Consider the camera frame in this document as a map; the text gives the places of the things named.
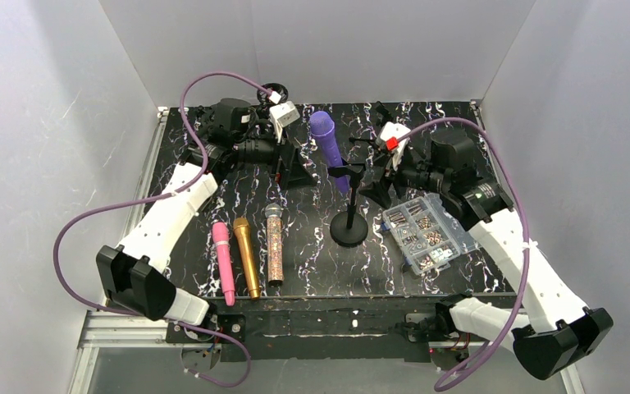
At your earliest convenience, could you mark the glitter rhinestone microphone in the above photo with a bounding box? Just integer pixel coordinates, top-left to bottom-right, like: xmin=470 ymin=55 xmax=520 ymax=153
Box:
xmin=264 ymin=203 xmax=284 ymax=287

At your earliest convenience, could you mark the round base clip stand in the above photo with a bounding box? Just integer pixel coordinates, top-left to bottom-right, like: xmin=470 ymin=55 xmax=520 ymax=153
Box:
xmin=327 ymin=161 xmax=368 ymax=248

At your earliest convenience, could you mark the tripod shock mount stand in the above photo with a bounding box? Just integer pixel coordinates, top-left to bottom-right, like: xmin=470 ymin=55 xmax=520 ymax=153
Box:
xmin=257 ymin=82 xmax=289 ymax=107

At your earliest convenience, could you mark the purple microphone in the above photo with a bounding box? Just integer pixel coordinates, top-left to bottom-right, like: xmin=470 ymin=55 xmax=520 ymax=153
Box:
xmin=309 ymin=111 xmax=344 ymax=169

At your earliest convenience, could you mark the round base shock mount stand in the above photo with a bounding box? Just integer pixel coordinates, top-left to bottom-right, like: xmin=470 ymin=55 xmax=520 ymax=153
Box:
xmin=193 ymin=104 xmax=217 ymax=139

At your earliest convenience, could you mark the gold microphone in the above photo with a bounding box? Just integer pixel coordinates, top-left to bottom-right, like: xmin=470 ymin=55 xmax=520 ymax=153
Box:
xmin=233 ymin=218 xmax=261 ymax=300

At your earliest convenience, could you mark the pink microphone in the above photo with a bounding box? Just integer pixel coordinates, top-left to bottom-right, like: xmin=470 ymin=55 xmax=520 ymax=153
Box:
xmin=212 ymin=222 xmax=235 ymax=307

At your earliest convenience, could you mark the tripod stand with clip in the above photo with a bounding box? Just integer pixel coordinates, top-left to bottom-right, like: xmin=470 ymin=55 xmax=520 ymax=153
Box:
xmin=348 ymin=101 xmax=393 ymax=167

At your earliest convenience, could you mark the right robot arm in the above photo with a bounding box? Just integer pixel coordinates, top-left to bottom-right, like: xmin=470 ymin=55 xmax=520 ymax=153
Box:
xmin=363 ymin=123 xmax=614 ymax=380

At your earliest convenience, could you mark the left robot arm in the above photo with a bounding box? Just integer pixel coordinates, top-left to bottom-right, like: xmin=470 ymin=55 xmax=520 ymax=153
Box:
xmin=96 ymin=98 xmax=316 ymax=325

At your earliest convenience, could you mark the clear plastic screw box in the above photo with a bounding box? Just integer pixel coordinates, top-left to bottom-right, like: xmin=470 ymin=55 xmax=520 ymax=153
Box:
xmin=382 ymin=194 xmax=479 ymax=276

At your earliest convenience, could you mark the black front mounting bar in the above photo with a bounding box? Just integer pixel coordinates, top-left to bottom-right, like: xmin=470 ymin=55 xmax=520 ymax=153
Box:
xmin=105 ymin=293 xmax=512 ymax=364

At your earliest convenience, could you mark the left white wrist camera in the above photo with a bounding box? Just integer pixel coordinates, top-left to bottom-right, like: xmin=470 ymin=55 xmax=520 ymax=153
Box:
xmin=269 ymin=101 xmax=300 ymax=144

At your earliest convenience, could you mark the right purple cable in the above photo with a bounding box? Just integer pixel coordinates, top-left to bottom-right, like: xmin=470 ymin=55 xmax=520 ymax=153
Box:
xmin=396 ymin=117 xmax=532 ymax=392

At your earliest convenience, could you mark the purple cable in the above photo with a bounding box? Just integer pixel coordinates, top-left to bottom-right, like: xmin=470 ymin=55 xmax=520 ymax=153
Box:
xmin=396 ymin=117 xmax=532 ymax=392
xmin=52 ymin=71 xmax=282 ymax=389

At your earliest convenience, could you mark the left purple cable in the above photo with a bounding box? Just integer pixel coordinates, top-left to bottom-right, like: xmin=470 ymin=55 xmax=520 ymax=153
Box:
xmin=52 ymin=71 xmax=282 ymax=389

